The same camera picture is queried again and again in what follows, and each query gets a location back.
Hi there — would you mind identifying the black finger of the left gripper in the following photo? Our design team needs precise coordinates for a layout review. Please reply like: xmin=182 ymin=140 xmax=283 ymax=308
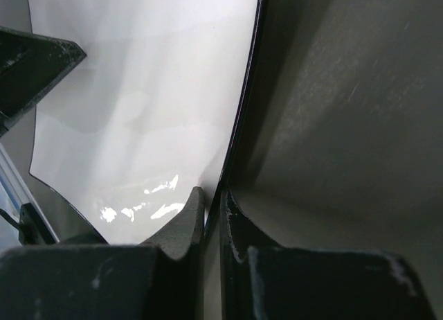
xmin=0 ymin=27 xmax=87 ymax=135

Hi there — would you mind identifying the white square plate black rim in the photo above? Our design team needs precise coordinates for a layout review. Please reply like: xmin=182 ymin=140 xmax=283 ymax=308
xmin=29 ymin=0 xmax=258 ymax=244

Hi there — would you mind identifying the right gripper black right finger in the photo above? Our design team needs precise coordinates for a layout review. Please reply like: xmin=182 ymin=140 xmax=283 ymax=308
xmin=219 ymin=190 xmax=435 ymax=319

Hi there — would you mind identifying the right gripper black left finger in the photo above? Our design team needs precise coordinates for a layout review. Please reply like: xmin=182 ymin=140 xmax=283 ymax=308
xmin=1 ymin=187 xmax=204 ymax=319

